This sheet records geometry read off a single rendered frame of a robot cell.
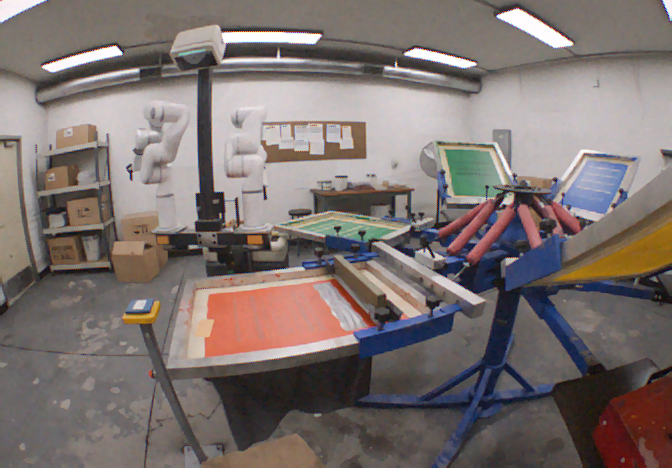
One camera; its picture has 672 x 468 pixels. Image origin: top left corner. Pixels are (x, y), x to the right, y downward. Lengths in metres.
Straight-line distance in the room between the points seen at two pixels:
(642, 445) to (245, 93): 4.94
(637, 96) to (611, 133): 0.72
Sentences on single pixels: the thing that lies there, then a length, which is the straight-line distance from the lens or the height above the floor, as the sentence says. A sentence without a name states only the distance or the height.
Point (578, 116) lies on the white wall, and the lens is 5.06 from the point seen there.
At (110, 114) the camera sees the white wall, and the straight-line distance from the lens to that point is 5.14.
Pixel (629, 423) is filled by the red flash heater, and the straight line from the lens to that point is 0.57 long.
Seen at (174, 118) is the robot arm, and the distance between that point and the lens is 1.39.
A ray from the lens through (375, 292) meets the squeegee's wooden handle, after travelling 0.92.
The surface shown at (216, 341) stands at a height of 0.96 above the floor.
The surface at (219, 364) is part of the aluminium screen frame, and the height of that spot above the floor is 0.99.
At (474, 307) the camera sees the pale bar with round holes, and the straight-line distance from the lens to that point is 0.93.
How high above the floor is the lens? 1.45
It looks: 12 degrees down
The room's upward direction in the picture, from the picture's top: 1 degrees counter-clockwise
